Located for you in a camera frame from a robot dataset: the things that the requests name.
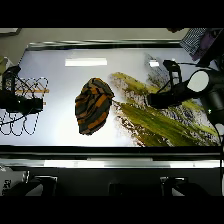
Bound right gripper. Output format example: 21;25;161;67
146;90;177;110

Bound orange grey striped garment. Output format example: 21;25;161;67
74;77;116;136

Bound checked garment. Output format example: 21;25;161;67
179;27;208;56

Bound purple garment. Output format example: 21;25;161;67
194;29;222;62

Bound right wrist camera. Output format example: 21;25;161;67
161;59;183;85

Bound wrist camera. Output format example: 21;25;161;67
161;59;183;85
1;65;22;93

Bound silver frame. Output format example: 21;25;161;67
0;151;224;197

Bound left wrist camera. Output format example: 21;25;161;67
1;65;22;93

